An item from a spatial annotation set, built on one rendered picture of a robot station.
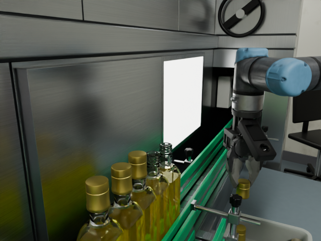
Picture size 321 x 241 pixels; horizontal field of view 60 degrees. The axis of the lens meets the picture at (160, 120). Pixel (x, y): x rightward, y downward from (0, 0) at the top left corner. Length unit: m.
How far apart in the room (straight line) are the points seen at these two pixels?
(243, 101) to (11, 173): 0.51
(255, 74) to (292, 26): 0.81
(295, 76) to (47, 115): 0.46
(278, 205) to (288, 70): 0.73
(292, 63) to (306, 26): 2.88
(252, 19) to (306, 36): 2.05
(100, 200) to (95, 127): 0.21
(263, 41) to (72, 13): 1.04
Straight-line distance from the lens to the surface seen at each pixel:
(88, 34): 0.58
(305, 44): 3.46
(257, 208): 1.17
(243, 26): 1.46
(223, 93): 1.63
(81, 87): 0.55
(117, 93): 0.65
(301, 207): 1.24
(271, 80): 0.61
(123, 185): 0.47
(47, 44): 0.51
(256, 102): 0.71
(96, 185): 0.42
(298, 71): 0.61
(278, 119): 1.49
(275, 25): 1.45
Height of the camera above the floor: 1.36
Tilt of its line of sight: 15 degrees down
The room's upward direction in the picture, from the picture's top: straight up
